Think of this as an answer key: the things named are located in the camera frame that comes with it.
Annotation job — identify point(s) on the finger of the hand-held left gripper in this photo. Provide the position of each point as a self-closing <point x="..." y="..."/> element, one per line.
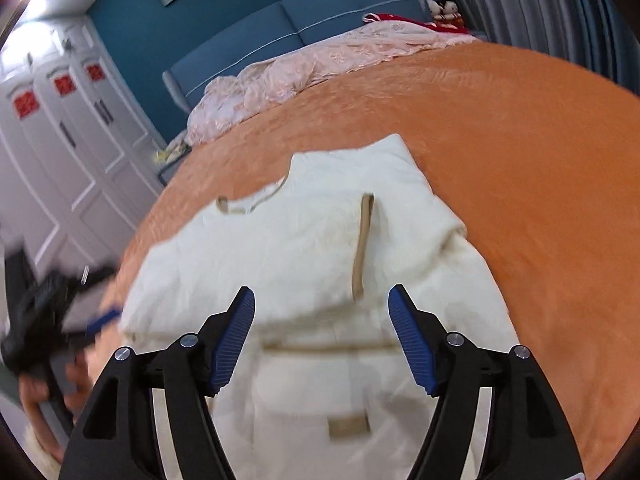
<point x="104" y="321"/>
<point x="100" y="275"/>

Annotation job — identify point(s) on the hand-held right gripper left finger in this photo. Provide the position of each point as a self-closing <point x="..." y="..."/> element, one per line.
<point x="232" y="340"/>

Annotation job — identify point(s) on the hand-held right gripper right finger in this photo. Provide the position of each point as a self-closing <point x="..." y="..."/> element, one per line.
<point x="410" y="340"/>

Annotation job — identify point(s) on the cream padded jacket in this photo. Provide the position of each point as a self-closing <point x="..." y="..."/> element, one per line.
<point x="300" y="240"/>

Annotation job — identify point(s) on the person's left hand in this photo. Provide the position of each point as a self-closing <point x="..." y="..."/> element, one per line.
<point x="77" y="385"/>

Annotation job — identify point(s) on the white wardrobe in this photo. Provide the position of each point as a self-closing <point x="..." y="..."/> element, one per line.
<point x="75" y="170"/>

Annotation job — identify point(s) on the blue bedside table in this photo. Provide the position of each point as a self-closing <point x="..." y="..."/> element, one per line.
<point x="167" y="160"/>

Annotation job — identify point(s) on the red paper wardrobe sticker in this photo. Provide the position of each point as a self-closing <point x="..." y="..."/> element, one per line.
<point x="26" y="105"/>
<point x="95" y="72"/>
<point x="64" y="85"/>

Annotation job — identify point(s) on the orange bed blanket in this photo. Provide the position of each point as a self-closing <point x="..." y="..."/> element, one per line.
<point x="525" y="185"/>

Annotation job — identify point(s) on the pink floral quilt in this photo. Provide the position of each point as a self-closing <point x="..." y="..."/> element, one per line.
<point x="280" y="80"/>

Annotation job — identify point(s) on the red cloth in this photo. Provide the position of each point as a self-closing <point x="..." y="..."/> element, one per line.
<point x="400" y="21"/>

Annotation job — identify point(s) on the blue padded headboard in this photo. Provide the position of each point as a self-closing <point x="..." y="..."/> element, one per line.
<point x="300" y="25"/>

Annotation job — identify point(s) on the plush doll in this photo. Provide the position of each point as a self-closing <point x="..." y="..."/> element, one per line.
<point x="451" y="10"/>
<point x="434" y="9"/>

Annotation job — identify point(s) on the grey sheer curtain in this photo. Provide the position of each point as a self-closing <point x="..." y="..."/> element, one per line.
<point x="500" y="0"/>

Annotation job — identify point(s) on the blue curtain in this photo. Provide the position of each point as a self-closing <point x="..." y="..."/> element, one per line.
<point x="615" y="25"/>

